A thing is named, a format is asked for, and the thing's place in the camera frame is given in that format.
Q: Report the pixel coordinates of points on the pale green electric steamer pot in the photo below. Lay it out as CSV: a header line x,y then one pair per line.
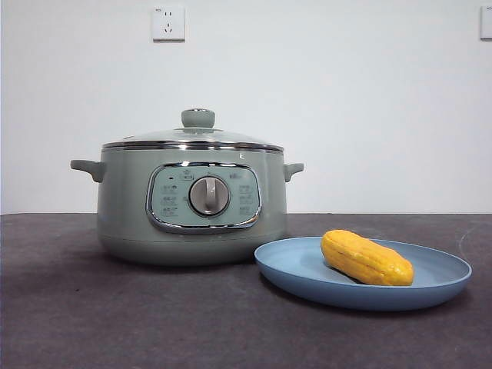
x,y
123,200

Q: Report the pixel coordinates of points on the yellow corn cob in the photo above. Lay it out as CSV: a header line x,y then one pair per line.
x,y
365,259

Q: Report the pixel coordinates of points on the blue round plate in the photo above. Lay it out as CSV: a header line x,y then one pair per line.
x,y
300,269

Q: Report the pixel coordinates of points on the white wall socket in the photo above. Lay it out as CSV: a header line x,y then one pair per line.
x,y
168,23

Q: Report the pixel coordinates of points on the glass lid with green knob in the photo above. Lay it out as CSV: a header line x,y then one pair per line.
x,y
198,119

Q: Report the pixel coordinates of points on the white wall plate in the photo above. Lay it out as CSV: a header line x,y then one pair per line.
x,y
486,23

